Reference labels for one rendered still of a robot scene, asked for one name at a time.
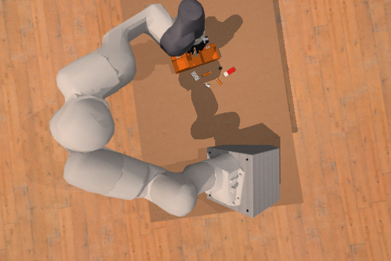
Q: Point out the orange three-compartment bin rack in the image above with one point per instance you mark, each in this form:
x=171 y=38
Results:
x=187 y=61

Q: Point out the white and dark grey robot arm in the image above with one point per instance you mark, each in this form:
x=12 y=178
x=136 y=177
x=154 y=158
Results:
x=85 y=123

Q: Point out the white domino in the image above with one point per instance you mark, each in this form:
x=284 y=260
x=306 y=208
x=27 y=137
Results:
x=195 y=76

